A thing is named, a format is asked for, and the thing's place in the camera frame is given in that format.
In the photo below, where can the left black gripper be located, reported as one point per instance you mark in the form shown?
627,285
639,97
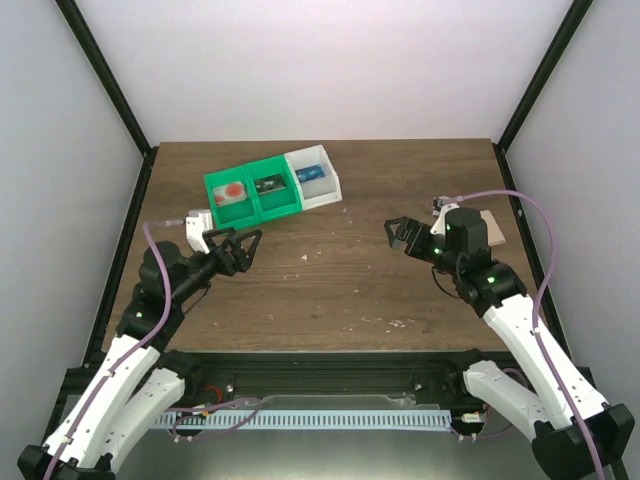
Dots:
223,256

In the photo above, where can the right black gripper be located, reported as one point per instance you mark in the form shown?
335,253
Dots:
413,239

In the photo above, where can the pink leather card holder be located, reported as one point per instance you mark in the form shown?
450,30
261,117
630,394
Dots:
494,232

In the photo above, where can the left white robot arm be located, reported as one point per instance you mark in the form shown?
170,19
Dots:
140,378

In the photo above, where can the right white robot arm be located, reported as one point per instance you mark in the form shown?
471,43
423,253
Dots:
571,426

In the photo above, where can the red dotted card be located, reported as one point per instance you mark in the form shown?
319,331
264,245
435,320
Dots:
229,194

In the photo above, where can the black card in bin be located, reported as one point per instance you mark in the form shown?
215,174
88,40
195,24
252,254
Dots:
269,184

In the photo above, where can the blue card in bin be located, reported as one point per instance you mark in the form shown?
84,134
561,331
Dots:
310,173

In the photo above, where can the left green bin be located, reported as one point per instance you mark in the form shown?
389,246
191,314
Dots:
240,215

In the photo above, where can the green bin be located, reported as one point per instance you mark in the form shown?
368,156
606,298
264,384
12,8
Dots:
279,204
240,215

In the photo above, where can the middle green bin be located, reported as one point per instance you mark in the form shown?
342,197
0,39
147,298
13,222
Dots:
279,204

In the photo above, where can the white bin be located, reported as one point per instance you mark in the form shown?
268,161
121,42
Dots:
317,193

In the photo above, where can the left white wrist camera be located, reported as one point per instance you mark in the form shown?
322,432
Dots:
197,223

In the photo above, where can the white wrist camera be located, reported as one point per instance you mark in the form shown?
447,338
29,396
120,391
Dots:
197,223
441,206

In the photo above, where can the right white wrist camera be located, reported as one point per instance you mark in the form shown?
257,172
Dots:
441,206

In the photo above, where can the light blue slotted cable duct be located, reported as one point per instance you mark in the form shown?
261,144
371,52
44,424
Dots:
409,420

